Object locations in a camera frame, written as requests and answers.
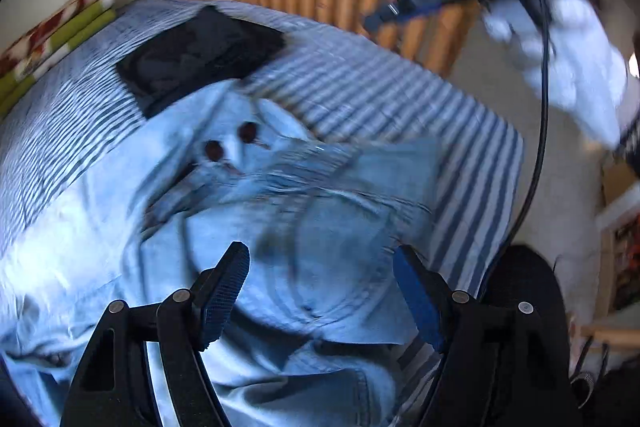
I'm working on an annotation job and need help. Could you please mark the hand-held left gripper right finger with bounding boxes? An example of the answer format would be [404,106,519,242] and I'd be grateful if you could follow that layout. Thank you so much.
[392,244,585,427]

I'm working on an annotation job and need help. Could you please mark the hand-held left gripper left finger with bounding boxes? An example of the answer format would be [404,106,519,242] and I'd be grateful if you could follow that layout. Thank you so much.
[60,241,251,427]

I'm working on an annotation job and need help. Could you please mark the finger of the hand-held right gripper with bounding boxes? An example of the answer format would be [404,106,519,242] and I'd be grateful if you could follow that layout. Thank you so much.
[364,0,437,34]

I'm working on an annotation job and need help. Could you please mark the light blue jeans pants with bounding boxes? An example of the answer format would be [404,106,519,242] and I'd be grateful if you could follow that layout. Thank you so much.
[0,79,443,427]

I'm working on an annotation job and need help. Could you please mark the folded black pants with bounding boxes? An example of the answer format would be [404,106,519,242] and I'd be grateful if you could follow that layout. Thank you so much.
[116,5,287,120]

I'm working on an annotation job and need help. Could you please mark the person's right hand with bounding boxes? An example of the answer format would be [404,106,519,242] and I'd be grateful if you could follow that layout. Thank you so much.
[482,0,629,148]

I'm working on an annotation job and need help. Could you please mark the blue white striped bedspread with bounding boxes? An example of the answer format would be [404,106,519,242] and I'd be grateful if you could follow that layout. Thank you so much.
[0,0,526,427]

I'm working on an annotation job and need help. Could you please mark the wooden shelf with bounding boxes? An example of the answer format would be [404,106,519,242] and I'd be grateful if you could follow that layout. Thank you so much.
[595,157,640,323]

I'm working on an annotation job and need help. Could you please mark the folded green floral blanket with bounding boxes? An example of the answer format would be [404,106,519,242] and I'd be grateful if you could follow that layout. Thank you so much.
[0,0,117,118]

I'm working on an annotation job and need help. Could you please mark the black cable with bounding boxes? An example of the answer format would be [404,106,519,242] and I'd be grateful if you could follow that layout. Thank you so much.
[420,0,552,308]

